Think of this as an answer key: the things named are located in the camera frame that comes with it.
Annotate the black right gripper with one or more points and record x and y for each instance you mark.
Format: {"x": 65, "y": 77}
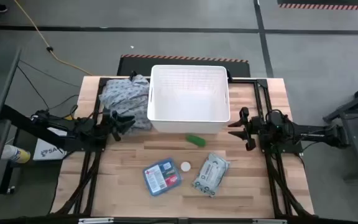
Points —
{"x": 253, "y": 128}

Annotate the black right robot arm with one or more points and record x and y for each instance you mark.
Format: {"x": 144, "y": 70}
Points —
{"x": 315, "y": 135}

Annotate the white round cap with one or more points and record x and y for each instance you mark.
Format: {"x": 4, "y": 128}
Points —
{"x": 185, "y": 166}

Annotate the white yellow spray bottle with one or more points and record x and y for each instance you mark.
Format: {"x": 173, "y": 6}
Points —
{"x": 15, "y": 154}

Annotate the white box with logo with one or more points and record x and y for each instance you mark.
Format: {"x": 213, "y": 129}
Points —
{"x": 47, "y": 152}

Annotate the green bandage roll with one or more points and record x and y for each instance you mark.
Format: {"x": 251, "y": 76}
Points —
{"x": 195, "y": 140}

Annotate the black mat striped edge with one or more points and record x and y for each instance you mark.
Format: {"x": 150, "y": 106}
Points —
{"x": 135, "y": 67}

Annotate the grey patterned cloth gown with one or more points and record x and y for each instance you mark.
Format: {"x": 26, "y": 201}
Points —
{"x": 126, "y": 99}

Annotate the blue first aid kit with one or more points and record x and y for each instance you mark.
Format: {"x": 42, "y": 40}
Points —
{"x": 162, "y": 176}

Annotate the black desk leg beam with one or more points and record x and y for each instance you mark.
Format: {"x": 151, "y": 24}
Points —
{"x": 23, "y": 121}

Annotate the white plastic mesh basket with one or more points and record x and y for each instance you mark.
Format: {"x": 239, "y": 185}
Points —
{"x": 188, "y": 102}

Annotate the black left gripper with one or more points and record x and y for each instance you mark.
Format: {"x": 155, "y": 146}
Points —
{"x": 112, "y": 124}

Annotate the silver metal bracket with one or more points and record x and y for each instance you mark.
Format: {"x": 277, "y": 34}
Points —
{"x": 269, "y": 221}
{"x": 95, "y": 221}

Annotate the black round clamp knob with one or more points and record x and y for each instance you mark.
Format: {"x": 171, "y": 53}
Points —
{"x": 229, "y": 75}
{"x": 132, "y": 75}

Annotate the grey metal cart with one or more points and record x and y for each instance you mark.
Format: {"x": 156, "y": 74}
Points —
{"x": 353, "y": 124}

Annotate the grey wipes packet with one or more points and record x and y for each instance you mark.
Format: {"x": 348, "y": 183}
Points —
{"x": 210, "y": 174}

